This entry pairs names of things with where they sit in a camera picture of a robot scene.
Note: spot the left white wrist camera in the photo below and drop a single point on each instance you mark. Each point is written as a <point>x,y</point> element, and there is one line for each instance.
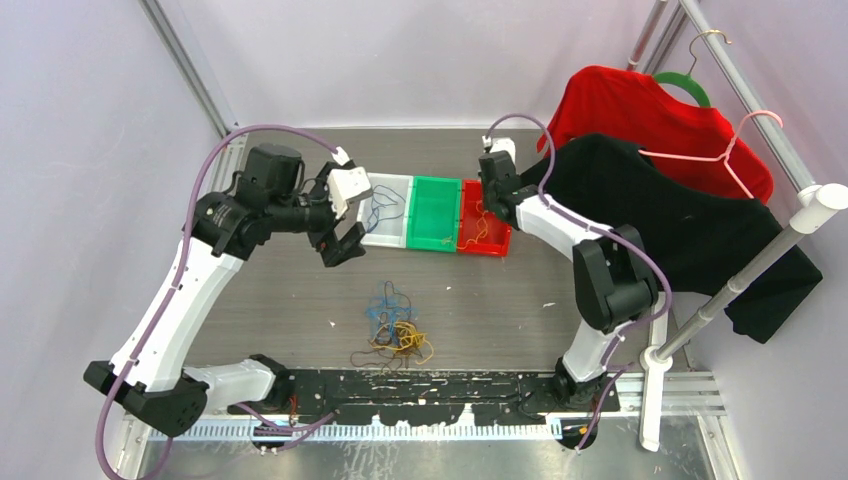
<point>347,186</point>

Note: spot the white plastic bin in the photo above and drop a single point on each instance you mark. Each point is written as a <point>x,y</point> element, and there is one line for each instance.
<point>385,213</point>

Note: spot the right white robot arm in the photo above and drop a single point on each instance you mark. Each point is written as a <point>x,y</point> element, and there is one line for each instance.
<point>613,285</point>

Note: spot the white clothes rack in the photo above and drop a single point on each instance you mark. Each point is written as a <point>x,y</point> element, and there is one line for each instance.
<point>818,204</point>

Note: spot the green clothes hanger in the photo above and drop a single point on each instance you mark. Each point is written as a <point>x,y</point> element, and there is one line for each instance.
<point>685,81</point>

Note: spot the red shirt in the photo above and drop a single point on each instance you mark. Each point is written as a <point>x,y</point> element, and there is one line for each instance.
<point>632,107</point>

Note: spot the pink clothes hanger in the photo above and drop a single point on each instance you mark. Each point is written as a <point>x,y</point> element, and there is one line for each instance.
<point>724,158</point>

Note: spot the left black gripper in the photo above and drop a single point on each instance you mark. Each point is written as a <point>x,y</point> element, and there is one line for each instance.
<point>333,252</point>

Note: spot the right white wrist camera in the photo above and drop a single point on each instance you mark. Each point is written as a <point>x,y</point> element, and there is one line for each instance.
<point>506,145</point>

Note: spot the aluminium frame rail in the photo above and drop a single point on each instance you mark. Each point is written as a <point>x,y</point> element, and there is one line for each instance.
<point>170,22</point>

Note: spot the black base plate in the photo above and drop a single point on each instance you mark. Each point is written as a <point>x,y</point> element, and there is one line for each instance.
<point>432,397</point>

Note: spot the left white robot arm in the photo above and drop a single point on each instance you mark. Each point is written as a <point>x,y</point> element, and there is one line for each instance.
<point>148,375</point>

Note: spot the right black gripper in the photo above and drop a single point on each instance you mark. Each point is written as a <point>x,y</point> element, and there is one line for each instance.
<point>485,199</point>

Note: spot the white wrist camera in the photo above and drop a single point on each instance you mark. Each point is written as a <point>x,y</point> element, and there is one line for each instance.
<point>347,186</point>
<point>506,145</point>

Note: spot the green plastic bin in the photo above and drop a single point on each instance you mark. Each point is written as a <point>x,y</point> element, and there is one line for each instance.
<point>434,214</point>

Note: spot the red plastic bin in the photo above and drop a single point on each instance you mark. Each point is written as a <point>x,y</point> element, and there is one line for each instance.
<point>480,231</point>

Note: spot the black shirt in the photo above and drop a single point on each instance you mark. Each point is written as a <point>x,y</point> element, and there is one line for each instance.
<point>699,240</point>

